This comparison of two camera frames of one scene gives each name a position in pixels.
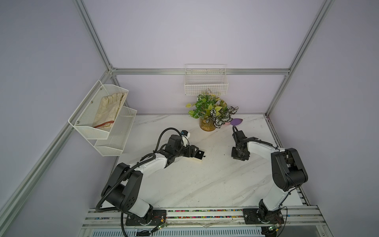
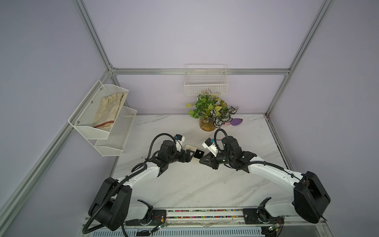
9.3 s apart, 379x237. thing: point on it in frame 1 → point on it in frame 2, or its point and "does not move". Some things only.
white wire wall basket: (206, 79) does not move
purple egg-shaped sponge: (236, 121) does not move
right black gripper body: (236, 154) → (221, 158)
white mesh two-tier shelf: (102, 120) does not move
